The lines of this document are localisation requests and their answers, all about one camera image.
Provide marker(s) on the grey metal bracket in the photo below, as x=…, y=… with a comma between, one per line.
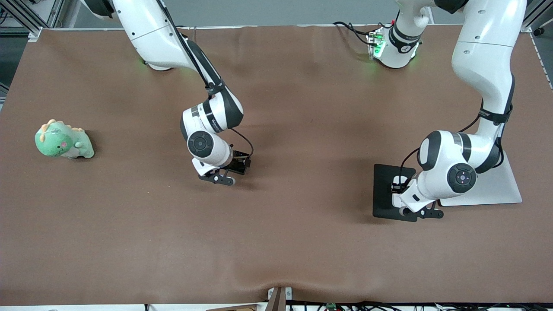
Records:
x=288, y=293

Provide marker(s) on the silver closed laptop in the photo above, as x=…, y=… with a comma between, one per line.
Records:
x=501, y=190

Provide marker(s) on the black flip phone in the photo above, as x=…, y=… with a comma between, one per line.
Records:
x=242, y=172

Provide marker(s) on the brown table cover sheet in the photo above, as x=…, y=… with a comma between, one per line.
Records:
x=302, y=216

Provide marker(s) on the white computer mouse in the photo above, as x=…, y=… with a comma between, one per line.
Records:
x=398, y=178

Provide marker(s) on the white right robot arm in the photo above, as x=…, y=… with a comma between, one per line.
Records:
x=151, y=34

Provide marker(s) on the black mouse pad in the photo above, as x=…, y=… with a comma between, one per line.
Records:
x=382, y=194

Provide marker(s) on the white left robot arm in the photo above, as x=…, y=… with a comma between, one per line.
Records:
x=484, y=52

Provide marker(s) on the aluminium frame profile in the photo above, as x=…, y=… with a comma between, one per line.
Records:
x=528, y=21
x=26, y=19

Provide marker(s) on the green dinosaur plush toy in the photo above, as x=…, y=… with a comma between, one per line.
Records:
x=60, y=144

